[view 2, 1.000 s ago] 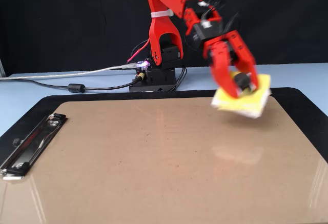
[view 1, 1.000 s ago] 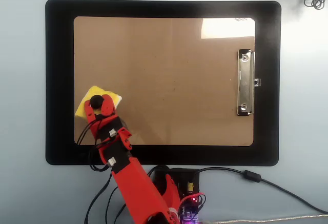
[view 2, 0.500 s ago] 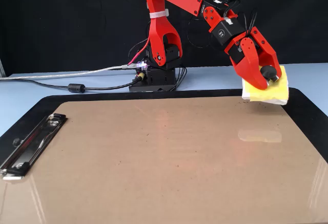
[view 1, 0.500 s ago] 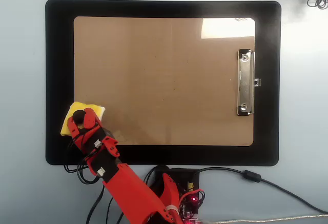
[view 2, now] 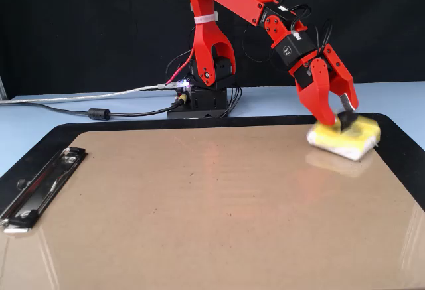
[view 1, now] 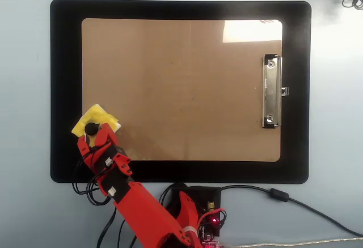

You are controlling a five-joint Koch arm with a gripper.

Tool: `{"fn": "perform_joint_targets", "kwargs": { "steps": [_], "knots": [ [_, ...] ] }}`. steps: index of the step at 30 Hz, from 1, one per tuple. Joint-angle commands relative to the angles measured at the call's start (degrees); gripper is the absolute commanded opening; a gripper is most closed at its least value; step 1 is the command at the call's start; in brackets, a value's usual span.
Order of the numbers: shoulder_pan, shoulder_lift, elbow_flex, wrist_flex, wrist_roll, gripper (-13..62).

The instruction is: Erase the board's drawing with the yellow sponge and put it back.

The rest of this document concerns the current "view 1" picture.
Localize red gripper body with servo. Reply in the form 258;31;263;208
83;142;120;173

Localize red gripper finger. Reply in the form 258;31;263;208
94;123;119;149
77;134;92;158

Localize yellow sponge with black knob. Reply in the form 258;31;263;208
71;103;123;148

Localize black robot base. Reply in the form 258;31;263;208
166;184;222;233

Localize black desk mat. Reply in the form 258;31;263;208
49;0;312;184

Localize brown clipboard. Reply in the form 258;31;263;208
81;18;284;163

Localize controller circuit board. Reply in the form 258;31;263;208
197;213;226;248

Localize metal clipboard clip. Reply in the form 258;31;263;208
261;53;290;129

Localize red pink wire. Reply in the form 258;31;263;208
197;207;228;228

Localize black power cable with ferrite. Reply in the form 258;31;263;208
213;184;363;238

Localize silver USB cable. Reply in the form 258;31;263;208
221;237;363;248

